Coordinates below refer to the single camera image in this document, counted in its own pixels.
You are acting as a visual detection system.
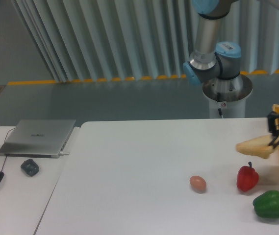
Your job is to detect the triangular toast bread slice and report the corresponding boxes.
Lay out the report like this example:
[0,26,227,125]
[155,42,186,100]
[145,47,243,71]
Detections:
[235,135,276,159]

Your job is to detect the red bell pepper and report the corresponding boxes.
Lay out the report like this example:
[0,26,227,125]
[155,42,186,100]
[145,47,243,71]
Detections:
[236,162,259,192]

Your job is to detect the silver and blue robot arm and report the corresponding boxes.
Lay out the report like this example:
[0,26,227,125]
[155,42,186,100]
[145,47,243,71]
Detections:
[183,0,279,150]

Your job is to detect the green bell pepper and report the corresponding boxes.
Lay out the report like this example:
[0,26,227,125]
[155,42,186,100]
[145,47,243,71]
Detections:
[253,190,279,219]

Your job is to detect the brown egg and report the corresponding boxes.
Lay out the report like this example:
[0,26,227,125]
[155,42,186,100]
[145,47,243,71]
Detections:
[189,175,207,192]

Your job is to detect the white folding partition screen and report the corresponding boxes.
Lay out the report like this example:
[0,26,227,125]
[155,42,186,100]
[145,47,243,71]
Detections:
[13,0,279,82]

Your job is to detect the silver closed laptop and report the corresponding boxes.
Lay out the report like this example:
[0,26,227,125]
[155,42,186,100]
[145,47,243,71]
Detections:
[0,119,76,158]

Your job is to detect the small black case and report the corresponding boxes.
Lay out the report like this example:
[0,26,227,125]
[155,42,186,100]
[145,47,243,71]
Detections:
[21,159,40,177]

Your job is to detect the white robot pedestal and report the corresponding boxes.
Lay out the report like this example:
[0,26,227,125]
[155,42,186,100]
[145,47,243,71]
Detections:
[203,74,253,118]

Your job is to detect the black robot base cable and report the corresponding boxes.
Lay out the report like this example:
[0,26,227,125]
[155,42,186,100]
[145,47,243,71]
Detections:
[216,92,225,119]

